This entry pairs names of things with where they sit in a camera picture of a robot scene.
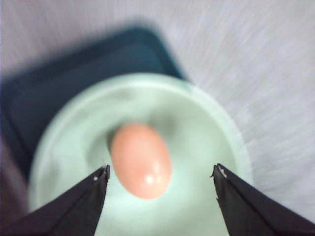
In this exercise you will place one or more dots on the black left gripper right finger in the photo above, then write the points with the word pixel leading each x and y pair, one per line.
pixel 249 211

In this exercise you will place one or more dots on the dark blue rectangular tray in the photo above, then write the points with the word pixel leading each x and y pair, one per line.
pixel 28 99

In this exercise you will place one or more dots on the light green ceramic bowl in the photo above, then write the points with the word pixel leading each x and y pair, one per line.
pixel 199 129

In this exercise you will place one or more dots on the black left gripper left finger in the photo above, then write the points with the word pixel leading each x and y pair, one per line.
pixel 74 213

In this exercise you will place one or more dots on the beige egg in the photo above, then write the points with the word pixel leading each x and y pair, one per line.
pixel 141 160

